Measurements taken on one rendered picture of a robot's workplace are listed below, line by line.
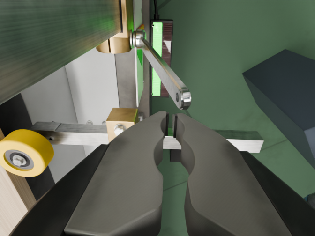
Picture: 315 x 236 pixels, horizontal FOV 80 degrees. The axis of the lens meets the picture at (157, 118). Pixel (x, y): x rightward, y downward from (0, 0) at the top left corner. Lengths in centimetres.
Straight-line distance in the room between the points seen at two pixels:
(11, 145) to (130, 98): 25
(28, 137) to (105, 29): 23
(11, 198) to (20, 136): 16
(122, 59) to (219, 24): 79
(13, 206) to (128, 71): 37
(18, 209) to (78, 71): 35
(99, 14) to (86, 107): 46
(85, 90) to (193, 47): 73
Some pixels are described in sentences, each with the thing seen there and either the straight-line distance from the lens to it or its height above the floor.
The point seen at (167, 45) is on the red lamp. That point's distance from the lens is 43.
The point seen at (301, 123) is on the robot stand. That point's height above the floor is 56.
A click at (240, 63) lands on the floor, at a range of 124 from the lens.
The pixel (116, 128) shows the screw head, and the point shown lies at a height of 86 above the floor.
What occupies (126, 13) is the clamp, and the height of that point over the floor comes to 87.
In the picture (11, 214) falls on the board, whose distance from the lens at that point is 54.
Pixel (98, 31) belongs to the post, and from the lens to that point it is 17.
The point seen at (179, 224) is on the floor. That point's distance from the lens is 229.
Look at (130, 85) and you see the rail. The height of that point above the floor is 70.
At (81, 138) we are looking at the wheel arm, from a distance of 39.
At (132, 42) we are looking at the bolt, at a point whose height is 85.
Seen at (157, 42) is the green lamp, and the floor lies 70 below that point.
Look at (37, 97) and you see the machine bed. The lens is 49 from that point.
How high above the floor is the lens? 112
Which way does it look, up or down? 59 degrees down
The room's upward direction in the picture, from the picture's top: 175 degrees counter-clockwise
